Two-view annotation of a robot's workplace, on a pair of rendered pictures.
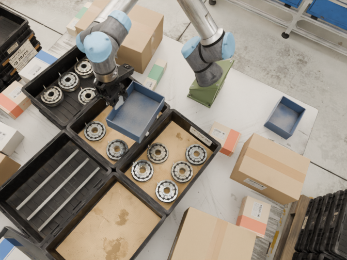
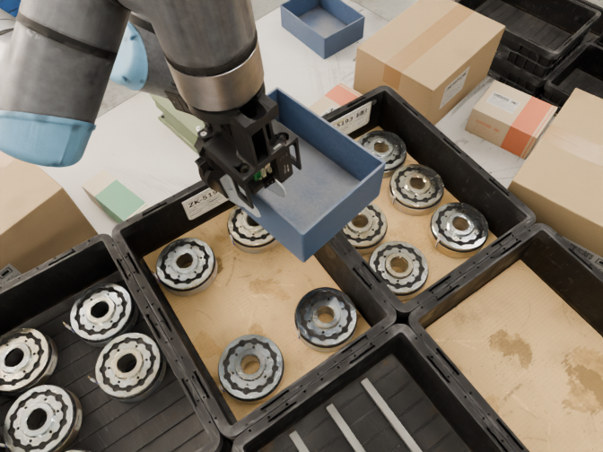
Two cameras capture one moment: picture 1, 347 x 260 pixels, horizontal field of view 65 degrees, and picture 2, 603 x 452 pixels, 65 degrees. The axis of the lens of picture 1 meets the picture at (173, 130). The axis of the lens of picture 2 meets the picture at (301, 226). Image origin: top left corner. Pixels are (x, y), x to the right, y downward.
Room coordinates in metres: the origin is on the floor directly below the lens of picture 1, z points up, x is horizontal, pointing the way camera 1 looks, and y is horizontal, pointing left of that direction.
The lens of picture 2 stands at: (0.26, 0.50, 1.60)
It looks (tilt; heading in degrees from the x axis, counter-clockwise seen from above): 58 degrees down; 300
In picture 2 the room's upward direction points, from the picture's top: 3 degrees counter-clockwise
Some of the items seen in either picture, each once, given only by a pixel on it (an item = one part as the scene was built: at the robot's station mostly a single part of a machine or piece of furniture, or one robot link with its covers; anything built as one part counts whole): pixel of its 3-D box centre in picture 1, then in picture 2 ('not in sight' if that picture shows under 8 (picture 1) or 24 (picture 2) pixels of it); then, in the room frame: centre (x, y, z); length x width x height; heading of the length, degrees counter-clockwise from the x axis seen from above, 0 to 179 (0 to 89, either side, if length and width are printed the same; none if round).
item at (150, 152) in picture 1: (157, 152); (359, 222); (0.39, 0.05, 0.86); 0.10 x 0.10 x 0.01
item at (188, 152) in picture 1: (196, 153); (380, 149); (0.42, -0.13, 0.86); 0.10 x 0.10 x 0.01
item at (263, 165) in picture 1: (268, 168); (425, 63); (0.45, -0.51, 0.78); 0.30 x 0.22 x 0.16; 74
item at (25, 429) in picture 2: (67, 79); (37, 419); (0.68, 0.58, 0.86); 0.05 x 0.05 x 0.01
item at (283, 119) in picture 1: (284, 117); (321, 21); (0.79, -0.61, 0.74); 0.20 x 0.15 x 0.07; 156
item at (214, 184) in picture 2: not in sight; (221, 168); (0.50, 0.26, 1.20); 0.05 x 0.02 x 0.09; 71
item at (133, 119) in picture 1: (136, 111); (289, 169); (0.47, 0.16, 1.10); 0.20 x 0.15 x 0.07; 163
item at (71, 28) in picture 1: (82, 19); not in sight; (1.20, 0.70, 0.73); 0.24 x 0.06 x 0.06; 165
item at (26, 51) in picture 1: (23, 55); not in sight; (1.05, 1.17, 0.41); 0.31 x 0.02 x 0.16; 162
